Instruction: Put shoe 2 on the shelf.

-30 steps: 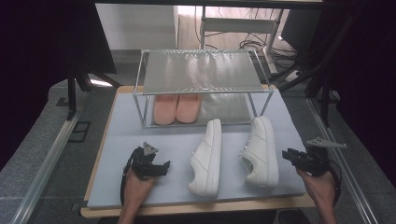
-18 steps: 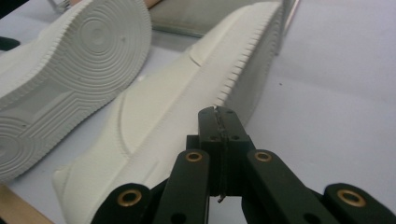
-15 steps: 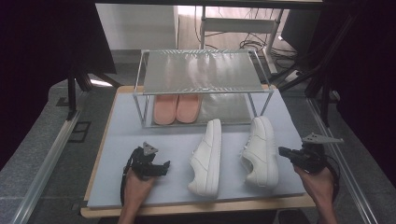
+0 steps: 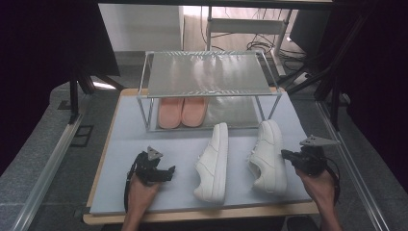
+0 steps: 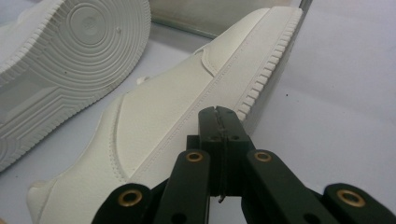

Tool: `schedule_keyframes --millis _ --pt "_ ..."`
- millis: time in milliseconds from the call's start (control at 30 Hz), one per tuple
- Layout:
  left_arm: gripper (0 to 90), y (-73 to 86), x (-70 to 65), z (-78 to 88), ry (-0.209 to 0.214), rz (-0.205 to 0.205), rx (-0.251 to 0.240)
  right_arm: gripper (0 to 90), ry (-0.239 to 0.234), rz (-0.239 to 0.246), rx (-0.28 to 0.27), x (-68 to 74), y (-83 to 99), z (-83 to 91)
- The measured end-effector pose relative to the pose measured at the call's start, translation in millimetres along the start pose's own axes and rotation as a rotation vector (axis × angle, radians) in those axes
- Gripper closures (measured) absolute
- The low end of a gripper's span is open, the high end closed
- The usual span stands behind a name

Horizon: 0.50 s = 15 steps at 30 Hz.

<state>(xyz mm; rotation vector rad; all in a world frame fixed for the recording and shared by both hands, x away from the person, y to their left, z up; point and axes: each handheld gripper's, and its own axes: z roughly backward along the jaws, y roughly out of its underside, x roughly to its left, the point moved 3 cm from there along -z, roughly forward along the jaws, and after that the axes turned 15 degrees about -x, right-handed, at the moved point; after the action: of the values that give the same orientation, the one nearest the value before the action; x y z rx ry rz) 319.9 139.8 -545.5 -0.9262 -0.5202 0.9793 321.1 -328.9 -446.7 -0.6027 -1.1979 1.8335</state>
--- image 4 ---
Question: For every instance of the pink slipper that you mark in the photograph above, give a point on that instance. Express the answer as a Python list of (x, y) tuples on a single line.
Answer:
[(194, 110), (170, 112)]

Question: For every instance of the white cabinet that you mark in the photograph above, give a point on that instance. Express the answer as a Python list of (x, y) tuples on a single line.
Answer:
[(141, 27)]

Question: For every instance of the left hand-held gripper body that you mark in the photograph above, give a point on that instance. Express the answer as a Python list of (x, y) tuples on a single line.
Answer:
[(147, 168)]

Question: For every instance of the grey metal shoe rack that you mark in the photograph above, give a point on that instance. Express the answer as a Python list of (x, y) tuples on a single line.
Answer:
[(205, 73)]

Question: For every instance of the white power strip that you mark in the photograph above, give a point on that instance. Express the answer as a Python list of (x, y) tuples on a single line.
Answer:
[(303, 78)]

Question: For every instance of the black metal stand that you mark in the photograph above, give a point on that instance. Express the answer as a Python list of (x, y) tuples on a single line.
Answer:
[(73, 99), (335, 96)]

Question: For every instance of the white metal desk frame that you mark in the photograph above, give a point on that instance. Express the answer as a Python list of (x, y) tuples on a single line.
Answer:
[(247, 26)]

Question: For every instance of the black floor bracket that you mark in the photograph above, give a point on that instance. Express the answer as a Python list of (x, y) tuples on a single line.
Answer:
[(81, 136)]

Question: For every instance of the aluminium rail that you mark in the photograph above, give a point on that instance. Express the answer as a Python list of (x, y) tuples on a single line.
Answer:
[(352, 173), (48, 170)]

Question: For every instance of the white sneaker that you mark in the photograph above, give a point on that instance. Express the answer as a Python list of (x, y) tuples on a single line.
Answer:
[(213, 166), (269, 157)]

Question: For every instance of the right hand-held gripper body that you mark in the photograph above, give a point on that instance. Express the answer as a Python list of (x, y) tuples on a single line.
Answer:
[(312, 160)]

